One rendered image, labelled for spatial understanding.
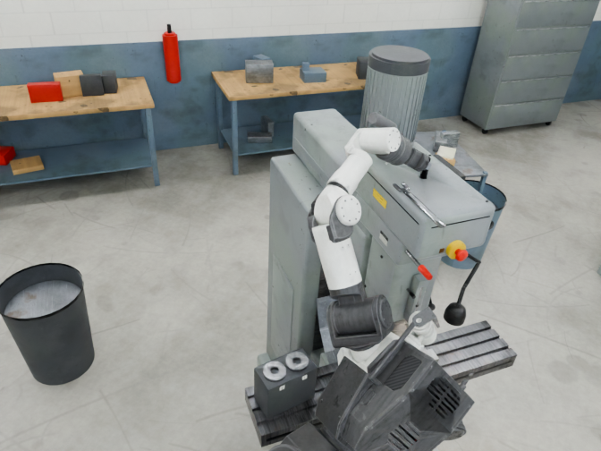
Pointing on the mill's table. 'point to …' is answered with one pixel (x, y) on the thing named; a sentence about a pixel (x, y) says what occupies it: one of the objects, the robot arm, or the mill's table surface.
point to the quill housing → (395, 279)
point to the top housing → (447, 194)
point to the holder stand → (284, 382)
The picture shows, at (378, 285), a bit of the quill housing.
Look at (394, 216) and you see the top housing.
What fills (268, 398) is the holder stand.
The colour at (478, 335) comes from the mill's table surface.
